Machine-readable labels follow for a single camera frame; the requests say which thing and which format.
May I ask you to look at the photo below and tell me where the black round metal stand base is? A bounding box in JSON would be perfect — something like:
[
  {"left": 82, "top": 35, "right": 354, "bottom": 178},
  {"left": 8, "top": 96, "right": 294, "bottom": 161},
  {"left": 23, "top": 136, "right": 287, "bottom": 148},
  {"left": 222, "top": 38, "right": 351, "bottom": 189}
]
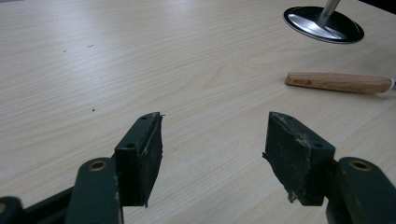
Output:
[{"left": 282, "top": 6, "right": 365, "bottom": 45}]

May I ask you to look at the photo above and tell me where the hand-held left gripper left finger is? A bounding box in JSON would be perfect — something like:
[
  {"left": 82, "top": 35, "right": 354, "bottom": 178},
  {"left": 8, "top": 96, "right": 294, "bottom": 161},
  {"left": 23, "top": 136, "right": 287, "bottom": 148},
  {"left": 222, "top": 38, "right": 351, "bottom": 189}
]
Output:
[{"left": 114, "top": 111, "right": 164, "bottom": 208}]

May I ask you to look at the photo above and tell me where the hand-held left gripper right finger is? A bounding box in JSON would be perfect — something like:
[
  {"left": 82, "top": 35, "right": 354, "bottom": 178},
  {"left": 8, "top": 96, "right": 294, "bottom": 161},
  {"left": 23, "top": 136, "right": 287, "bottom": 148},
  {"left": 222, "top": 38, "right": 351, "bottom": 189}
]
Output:
[{"left": 262, "top": 111, "right": 336, "bottom": 207}]

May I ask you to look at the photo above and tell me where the silver metal stand pole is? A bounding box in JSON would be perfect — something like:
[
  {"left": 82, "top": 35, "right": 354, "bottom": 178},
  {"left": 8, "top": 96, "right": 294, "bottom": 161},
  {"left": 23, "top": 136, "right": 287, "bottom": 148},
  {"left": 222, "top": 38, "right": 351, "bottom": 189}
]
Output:
[{"left": 320, "top": 0, "right": 342, "bottom": 19}]

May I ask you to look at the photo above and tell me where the wooden knife handle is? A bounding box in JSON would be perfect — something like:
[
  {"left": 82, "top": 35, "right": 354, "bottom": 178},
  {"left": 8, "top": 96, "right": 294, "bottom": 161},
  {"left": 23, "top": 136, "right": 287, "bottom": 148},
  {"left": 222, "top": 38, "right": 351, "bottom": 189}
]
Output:
[{"left": 284, "top": 72, "right": 396, "bottom": 95}]

